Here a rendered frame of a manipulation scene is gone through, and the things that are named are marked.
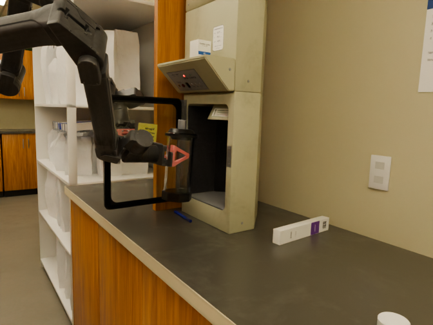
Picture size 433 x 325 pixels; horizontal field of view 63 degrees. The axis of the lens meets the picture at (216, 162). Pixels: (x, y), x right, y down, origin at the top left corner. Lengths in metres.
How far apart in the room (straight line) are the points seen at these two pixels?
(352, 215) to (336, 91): 0.46
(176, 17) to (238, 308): 1.09
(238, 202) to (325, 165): 0.41
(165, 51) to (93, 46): 0.70
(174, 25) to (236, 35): 0.38
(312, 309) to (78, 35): 0.72
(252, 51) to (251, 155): 0.34
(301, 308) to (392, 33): 0.90
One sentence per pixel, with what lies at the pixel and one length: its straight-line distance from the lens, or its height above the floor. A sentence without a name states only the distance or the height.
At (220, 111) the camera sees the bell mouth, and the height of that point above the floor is 1.34.
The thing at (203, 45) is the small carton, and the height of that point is 1.55.
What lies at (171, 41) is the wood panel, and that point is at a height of 1.61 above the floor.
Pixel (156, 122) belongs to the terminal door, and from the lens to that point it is 1.34.
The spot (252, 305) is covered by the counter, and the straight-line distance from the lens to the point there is 0.82.
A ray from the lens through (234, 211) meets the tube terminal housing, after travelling 1.20.
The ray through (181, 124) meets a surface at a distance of 1.19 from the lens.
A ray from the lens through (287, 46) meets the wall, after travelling 1.61.
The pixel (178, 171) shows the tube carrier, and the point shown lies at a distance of 1.16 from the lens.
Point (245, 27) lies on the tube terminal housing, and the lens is 1.19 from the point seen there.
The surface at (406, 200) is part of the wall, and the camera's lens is 1.29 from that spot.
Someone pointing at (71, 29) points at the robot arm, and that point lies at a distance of 0.74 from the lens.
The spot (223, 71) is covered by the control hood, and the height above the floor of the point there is 1.47.
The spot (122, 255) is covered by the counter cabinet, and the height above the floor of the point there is 0.83.
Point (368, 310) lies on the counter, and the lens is 0.87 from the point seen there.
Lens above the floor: 1.34
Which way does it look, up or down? 8 degrees down
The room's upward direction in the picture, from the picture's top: 2 degrees clockwise
